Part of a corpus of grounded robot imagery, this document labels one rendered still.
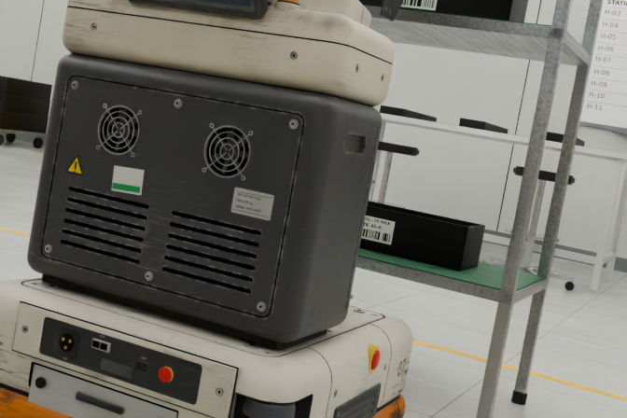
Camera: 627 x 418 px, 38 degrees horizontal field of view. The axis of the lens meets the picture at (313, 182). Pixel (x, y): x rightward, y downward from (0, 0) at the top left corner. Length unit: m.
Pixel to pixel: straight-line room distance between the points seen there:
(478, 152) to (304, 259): 5.79
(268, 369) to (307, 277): 0.15
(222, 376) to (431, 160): 5.96
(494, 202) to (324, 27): 5.77
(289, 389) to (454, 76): 6.01
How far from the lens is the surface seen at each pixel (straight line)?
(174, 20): 1.51
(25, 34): 9.49
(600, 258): 5.41
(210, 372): 1.37
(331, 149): 1.38
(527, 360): 2.54
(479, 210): 7.12
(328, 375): 1.48
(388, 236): 2.31
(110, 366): 1.47
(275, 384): 1.35
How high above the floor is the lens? 0.63
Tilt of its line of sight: 3 degrees down
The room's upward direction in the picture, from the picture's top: 10 degrees clockwise
